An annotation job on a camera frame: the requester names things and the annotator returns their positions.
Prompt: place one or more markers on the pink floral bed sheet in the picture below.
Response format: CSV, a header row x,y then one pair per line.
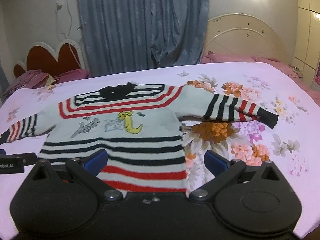
x,y
293,143

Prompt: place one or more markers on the blue-grey curtain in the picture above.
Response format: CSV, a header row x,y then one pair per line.
x,y
131,35

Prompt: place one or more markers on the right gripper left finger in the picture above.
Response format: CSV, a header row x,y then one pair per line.
x,y
85,172

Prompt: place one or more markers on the striped knit children's sweater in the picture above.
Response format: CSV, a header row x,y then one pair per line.
x,y
139,126

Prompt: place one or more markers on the pink wall poster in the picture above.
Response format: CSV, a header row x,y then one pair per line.
x,y
315,77

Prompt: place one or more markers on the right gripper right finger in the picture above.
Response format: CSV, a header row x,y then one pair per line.
x,y
226,173

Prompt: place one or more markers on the magenta pillow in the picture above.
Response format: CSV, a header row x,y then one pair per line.
x,y
72,75

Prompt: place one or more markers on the pink bedding on far bed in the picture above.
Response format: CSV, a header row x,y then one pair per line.
x,y
211,57

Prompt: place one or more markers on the red heart-shaped headboard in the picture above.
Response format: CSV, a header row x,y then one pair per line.
x,y
66,57

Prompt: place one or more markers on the cream arched headboard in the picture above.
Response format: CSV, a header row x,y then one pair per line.
x,y
243,35

